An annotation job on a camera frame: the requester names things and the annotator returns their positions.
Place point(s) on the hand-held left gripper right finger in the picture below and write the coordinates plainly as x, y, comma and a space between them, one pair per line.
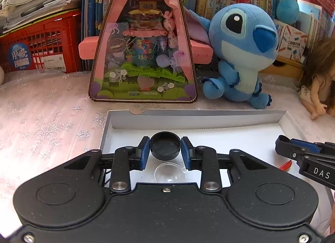
186, 154

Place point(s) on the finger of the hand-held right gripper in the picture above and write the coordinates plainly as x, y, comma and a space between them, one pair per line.
314, 147
288, 148

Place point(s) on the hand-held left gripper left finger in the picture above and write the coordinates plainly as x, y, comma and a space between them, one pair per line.
144, 154

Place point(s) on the red plastic clip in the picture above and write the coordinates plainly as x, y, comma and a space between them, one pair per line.
286, 165

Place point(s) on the black bottle cap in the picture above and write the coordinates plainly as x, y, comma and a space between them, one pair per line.
165, 146

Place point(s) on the white cardboard box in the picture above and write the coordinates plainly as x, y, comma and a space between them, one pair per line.
235, 138

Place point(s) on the clear round lid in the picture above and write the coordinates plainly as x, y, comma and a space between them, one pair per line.
168, 173

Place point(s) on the brown-haired doll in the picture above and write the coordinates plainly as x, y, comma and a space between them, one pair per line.
319, 75

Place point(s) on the wooden drawer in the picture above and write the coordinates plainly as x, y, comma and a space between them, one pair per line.
285, 70

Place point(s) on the pink triangular toy display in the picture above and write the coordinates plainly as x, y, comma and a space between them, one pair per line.
144, 49

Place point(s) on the pink snowflake tablecloth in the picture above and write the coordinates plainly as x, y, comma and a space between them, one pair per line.
39, 127

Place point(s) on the white printed carton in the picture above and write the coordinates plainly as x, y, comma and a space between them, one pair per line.
291, 40

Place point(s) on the blue alien plush toy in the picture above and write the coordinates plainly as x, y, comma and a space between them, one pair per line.
240, 44

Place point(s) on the row of light blue books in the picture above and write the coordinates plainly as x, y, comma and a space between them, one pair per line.
315, 20

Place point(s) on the blue plush ball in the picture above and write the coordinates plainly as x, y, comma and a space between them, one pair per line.
288, 10

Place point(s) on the red plastic crate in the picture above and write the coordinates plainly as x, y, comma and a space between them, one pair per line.
39, 44

